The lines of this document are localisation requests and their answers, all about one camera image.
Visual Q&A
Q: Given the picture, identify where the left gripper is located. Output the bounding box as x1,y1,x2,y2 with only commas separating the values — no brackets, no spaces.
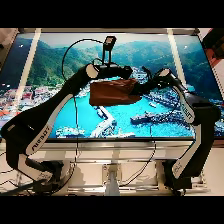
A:
109,64,134,81

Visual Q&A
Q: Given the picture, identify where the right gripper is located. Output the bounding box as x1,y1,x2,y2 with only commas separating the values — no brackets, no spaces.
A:
133,79,155,97

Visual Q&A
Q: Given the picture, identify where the brown garment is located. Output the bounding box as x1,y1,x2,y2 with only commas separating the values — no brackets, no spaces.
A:
88,77,143,107

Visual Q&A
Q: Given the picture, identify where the heap of clothes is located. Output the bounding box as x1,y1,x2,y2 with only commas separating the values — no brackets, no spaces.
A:
201,28,224,63

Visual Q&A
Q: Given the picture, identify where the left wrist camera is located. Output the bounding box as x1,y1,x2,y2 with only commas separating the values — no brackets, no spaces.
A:
100,35,118,67

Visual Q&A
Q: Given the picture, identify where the black cable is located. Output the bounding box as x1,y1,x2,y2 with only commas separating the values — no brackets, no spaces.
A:
60,37,108,82
49,94,81,196
119,139,158,188

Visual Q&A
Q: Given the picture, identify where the silver frame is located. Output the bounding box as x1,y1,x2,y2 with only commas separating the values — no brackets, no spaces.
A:
0,28,224,197

